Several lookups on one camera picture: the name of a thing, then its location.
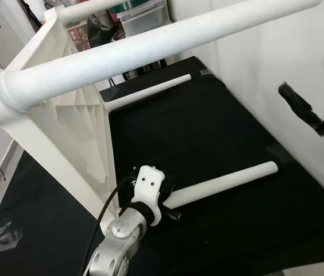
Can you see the printed cardboard box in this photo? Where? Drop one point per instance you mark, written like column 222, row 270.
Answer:
column 78, row 35

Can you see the black glossy container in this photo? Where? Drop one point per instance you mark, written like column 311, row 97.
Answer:
column 101, row 29

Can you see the clear plastic sheet piece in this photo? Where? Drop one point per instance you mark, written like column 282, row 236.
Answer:
column 1, row 238

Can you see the clear plastic storage box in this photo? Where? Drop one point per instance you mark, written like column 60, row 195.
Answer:
column 142, row 16

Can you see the white plastic children table top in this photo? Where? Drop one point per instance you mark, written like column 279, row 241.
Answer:
column 76, row 121

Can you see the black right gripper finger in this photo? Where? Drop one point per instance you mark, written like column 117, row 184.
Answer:
column 300, row 106

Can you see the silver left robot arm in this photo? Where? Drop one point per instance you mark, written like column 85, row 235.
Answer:
column 116, row 236

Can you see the black tablecloth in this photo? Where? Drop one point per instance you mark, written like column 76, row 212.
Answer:
column 208, row 132

